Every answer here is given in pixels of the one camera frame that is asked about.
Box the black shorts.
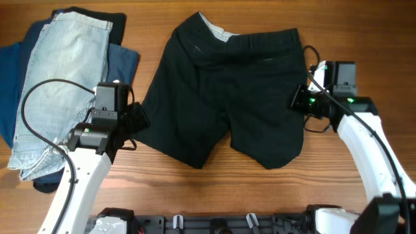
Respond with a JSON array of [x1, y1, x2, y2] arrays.
[[134, 12, 307, 169]]

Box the navy blue shorts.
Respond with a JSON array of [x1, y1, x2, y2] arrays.
[[18, 7, 139, 185]]

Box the blue garment at left edge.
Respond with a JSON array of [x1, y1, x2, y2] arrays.
[[1, 42, 21, 148]]

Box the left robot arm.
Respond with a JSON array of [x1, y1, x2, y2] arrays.
[[39, 83, 149, 233]]

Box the light blue denim shorts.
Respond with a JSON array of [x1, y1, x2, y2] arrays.
[[8, 12, 112, 181]]

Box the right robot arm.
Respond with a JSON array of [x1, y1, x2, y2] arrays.
[[291, 61, 415, 233]]

